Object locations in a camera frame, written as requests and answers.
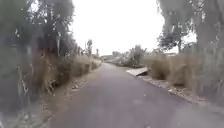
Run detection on pale concrete side path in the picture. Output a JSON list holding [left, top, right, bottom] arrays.
[[125, 66, 149, 77]]

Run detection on row of trees and bushes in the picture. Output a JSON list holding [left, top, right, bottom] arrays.
[[105, 0, 224, 101], [0, 0, 104, 114]]

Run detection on grey asphalt path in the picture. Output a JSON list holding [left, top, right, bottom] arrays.
[[49, 62, 224, 128]]

